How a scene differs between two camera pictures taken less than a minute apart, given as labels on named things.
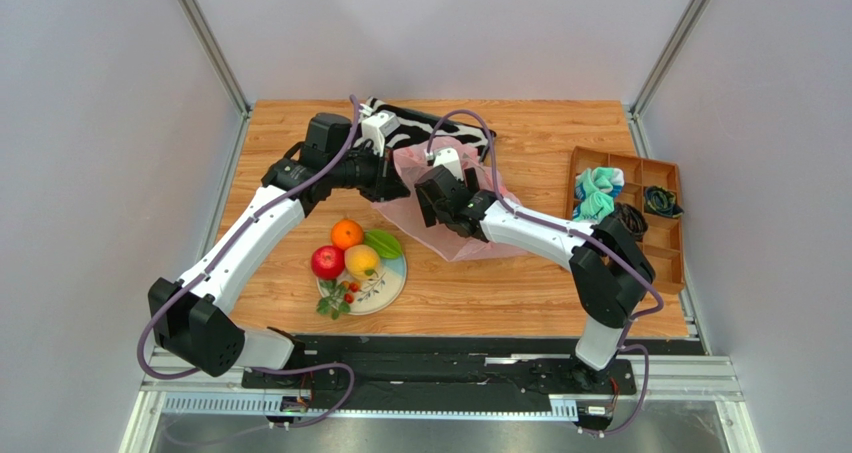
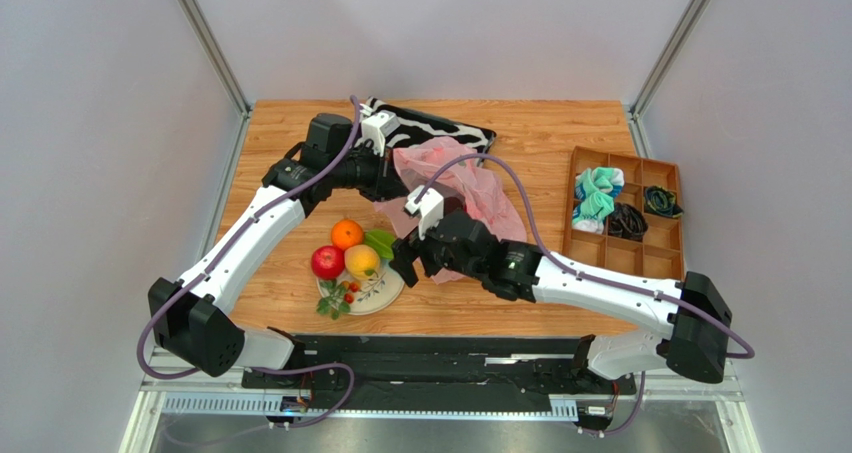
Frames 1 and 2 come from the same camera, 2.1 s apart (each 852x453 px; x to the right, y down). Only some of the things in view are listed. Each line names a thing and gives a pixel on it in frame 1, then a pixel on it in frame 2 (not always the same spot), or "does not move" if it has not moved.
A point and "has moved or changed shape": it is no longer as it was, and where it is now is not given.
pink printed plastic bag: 407,213 has moved or changed shape
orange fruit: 346,233 does not move
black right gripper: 430,199 → 416,254
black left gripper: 387,184 does not move
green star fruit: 386,245 does not move
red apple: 327,262 does not move
